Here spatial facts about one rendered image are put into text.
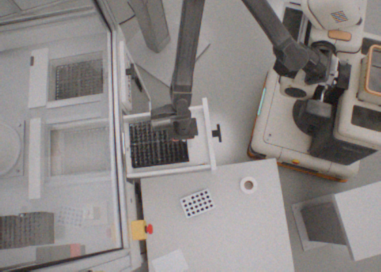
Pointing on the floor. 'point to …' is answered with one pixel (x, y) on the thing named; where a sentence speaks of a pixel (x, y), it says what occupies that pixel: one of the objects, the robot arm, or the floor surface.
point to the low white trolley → (220, 219)
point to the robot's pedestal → (342, 221)
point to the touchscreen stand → (155, 35)
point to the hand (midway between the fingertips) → (182, 137)
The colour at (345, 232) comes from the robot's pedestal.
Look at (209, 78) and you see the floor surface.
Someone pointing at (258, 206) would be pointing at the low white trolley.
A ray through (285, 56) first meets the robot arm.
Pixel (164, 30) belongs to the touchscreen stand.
